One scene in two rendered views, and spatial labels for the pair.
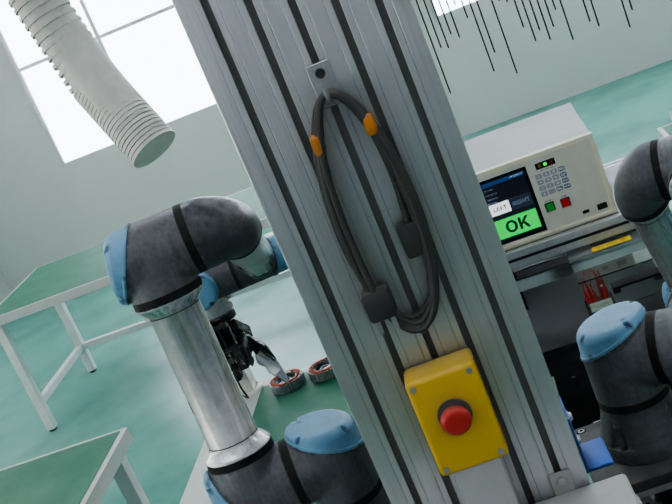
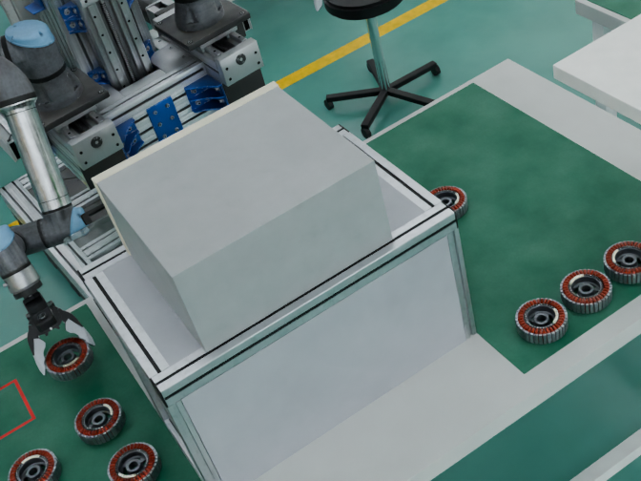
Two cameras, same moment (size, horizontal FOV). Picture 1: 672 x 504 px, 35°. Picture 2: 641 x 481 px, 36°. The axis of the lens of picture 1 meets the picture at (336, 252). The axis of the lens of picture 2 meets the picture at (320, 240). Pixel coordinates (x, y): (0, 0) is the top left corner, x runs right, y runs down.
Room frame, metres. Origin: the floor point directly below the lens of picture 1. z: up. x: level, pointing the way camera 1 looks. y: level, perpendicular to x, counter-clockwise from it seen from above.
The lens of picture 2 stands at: (4.03, -1.19, 2.41)
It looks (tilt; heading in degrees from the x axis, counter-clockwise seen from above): 41 degrees down; 148
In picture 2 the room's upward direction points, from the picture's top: 17 degrees counter-clockwise
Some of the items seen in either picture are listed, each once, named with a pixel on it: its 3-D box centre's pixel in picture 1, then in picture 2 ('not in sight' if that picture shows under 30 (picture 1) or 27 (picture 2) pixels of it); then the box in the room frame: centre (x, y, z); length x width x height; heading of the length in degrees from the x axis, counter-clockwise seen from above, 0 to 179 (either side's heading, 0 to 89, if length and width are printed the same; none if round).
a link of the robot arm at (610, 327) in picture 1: (622, 350); (31, 47); (1.56, -0.36, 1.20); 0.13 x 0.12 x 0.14; 60
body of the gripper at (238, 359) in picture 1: (229, 341); not in sight; (2.12, 0.28, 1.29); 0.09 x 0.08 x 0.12; 173
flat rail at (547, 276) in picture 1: (538, 279); not in sight; (2.44, -0.43, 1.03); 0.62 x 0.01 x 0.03; 79
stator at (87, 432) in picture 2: not in sight; (99, 421); (2.42, -0.89, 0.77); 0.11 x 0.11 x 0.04
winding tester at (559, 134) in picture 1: (511, 182); (241, 208); (2.65, -0.48, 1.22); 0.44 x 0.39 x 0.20; 79
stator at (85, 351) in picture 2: not in sight; (69, 358); (2.24, -0.84, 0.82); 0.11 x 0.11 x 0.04
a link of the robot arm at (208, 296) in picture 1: (206, 283); not in sight; (2.02, 0.26, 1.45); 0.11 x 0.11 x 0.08; 1
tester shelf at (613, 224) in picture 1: (522, 227); (262, 249); (2.65, -0.47, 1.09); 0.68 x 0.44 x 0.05; 79
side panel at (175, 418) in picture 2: not in sight; (171, 411); (2.67, -0.81, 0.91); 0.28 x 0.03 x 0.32; 169
